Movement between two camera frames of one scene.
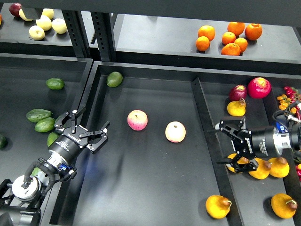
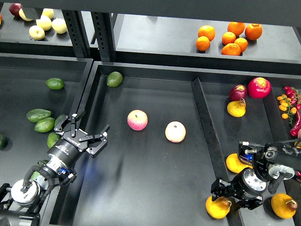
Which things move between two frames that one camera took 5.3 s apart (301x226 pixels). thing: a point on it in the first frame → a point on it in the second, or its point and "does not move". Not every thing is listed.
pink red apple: [137, 120] does not move
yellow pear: [217, 206] does not move
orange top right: [253, 31] does not move
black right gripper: [262, 142] → [247, 183]
